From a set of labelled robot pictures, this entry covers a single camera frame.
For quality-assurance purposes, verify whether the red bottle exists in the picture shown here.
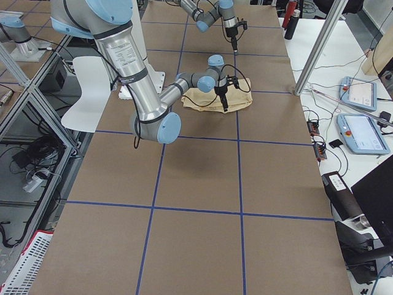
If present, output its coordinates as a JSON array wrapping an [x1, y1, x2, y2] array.
[[282, 0, 297, 29]]

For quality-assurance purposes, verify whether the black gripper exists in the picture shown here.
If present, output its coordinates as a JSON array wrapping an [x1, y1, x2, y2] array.
[[223, 17, 247, 55], [214, 75, 239, 112]]

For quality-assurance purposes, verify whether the teach pendant tablet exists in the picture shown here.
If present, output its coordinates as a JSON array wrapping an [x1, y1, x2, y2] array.
[[336, 114, 391, 155], [339, 76, 377, 112]]

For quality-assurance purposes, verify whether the orange electronics board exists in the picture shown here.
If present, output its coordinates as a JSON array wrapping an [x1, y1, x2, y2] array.
[[307, 120, 320, 136], [313, 142, 327, 162]]

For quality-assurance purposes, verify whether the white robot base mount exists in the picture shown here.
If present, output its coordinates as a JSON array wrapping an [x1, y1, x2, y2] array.
[[118, 69, 167, 101]]

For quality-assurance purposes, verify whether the white perforated basket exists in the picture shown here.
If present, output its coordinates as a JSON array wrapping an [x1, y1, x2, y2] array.
[[1, 230, 53, 294]]

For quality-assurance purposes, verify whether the lower teach pendant tablet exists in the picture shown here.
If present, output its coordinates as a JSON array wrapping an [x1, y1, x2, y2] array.
[[336, 114, 391, 155]]

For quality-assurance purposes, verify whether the white plastic chair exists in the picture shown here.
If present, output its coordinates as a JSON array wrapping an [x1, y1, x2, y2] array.
[[61, 56, 111, 133]]

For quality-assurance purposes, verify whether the upper teach pendant tablet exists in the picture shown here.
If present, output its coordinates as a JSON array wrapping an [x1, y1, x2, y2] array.
[[339, 76, 377, 112]]

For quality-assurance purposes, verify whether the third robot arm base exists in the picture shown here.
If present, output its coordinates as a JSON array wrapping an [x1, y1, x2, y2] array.
[[1, 16, 44, 62]]

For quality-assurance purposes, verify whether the cream long-sleeve printed shirt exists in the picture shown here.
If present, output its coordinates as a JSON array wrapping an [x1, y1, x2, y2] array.
[[181, 77, 254, 114]]

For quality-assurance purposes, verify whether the white power strip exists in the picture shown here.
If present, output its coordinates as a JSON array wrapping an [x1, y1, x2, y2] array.
[[23, 171, 49, 193]]

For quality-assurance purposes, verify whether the aluminium frame post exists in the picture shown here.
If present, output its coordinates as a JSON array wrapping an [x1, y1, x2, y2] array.
[[294, 0, 348, 96]]

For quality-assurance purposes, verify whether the black monitor with stand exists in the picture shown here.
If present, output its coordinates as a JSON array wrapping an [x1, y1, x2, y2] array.
[[346, 157, 392, 265]]

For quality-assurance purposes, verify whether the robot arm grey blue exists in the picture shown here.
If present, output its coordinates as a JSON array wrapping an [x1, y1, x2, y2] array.
[[50, 1, 231, 145], [165, 0, 248, 55]]

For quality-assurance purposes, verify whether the black bottle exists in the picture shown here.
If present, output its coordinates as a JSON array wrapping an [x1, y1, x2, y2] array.
[[284, 9, 300, 40]]

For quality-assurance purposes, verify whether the aluminium table frame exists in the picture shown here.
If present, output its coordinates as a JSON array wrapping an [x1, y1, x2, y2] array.
[[1, 28, 86, 245]]

